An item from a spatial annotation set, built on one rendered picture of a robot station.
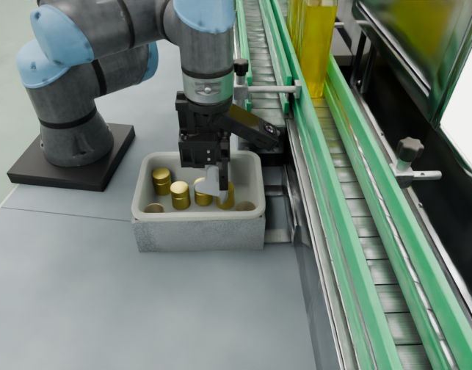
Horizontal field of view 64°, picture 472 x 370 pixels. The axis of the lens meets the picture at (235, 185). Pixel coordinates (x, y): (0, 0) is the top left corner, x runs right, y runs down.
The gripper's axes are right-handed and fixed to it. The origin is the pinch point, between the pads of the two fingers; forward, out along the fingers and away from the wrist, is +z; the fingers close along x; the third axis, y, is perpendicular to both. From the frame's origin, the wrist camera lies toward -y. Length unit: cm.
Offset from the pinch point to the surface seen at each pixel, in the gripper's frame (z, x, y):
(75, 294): 5.5, 17.8, 24.3
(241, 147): -3.0, -9.2, -3.3
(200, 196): 0.9, 0.6, 4.8
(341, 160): -7.5, 1.1, -20.2
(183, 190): -0.9, 0.8, 7.7
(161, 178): -0.9, -2.7, 12.0
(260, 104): -7.5, -17.7, -7.7
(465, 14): -32.6, 3.8, -30.0
